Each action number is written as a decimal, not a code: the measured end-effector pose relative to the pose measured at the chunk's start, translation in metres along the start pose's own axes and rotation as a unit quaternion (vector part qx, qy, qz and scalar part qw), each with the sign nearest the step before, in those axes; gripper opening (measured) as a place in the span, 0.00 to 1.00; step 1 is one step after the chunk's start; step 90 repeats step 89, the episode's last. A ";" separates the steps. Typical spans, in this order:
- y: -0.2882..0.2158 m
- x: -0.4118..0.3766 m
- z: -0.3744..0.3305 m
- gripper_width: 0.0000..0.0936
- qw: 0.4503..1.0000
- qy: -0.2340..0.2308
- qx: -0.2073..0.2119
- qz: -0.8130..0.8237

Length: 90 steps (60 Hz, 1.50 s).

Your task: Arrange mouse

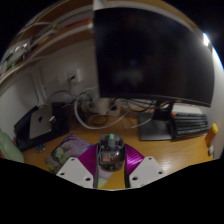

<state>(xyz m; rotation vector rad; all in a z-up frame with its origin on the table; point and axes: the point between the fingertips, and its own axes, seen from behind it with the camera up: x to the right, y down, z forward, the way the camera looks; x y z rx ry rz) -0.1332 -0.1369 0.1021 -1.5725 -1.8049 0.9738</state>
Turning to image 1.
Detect silver computer in black stand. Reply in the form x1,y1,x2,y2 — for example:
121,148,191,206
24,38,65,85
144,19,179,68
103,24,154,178
13,101,71,153

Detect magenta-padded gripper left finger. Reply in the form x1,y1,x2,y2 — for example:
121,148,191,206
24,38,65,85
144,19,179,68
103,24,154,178
55,142,100,188

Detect black computer monitor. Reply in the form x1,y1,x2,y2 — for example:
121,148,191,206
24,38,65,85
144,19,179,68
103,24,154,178
92,6,215,142

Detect orange jar with yellow lid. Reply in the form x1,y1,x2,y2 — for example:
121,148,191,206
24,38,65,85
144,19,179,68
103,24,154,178
204,122,219,148

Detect wooden wall shelf unit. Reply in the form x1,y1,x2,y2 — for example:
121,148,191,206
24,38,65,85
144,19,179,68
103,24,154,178
0,0,96,86

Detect white power strip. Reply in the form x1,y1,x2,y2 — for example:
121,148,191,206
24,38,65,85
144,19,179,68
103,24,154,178
88,98,123,118

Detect floral print mouse pad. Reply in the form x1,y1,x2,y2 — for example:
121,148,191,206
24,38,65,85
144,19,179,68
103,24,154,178
44,133,116,190

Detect transparent computer mouse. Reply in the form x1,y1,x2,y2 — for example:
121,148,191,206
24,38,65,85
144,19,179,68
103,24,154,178
96,133,127,172

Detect white cable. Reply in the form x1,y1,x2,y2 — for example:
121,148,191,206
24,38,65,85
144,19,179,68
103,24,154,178
73,86,155,131

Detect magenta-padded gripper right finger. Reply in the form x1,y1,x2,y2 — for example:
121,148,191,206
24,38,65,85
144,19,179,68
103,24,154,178
123,143,169,189

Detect white wall outlet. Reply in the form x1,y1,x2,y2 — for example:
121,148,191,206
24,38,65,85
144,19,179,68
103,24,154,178
66,68,84,84

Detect dark mechanical keyboard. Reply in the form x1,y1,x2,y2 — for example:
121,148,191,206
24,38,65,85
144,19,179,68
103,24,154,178
169,112,211,140

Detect pale green object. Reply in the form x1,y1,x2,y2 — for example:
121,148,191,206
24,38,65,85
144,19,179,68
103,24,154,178
0,128,25,164

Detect bright wall lamp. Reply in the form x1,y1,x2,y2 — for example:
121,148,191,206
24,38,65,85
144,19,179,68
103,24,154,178
202,32,212,48

